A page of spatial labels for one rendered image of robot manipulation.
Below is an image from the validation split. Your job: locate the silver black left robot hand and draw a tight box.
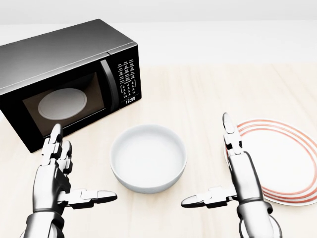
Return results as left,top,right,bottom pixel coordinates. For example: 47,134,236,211
32,123,118,214

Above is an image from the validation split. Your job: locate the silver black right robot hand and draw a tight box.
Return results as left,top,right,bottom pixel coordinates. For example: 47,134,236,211
180,112,264,205

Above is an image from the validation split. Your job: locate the white plate with red rings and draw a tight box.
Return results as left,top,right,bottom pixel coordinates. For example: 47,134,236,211
222,119,317,206

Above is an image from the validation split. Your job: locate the white ceramic bowl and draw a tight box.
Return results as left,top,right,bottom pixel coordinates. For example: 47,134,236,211
109,124,188,194

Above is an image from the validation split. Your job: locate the round glass microwave turntable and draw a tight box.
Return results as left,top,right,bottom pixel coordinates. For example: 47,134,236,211
37,88,88,119

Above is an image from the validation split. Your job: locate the black microwave oven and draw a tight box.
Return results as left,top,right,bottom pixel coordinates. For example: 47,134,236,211
0,18,142,154

